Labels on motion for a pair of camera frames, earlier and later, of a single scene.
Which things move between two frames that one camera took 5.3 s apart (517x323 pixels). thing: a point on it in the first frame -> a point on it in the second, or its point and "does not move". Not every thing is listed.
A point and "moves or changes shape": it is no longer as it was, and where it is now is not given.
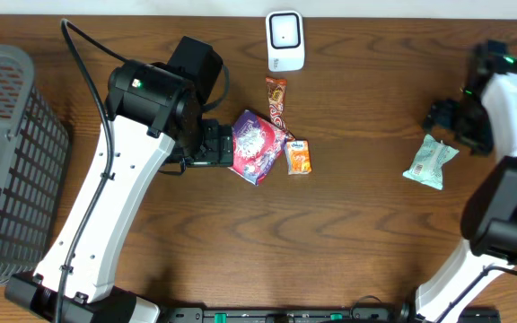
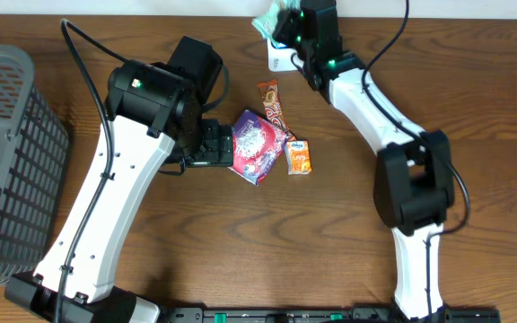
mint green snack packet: x=426 y=167 moves or changes shape
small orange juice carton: x=298 y=157 does not move
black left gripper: x=219 y=144 does not move
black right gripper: x=481 y=144 -> x=289 y=21
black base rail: x=319 y=315 does not move
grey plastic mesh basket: x=20 y=166 does not move
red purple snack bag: x=257 y=143 does not move
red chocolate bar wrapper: x=276 y=88 moves or changes shape
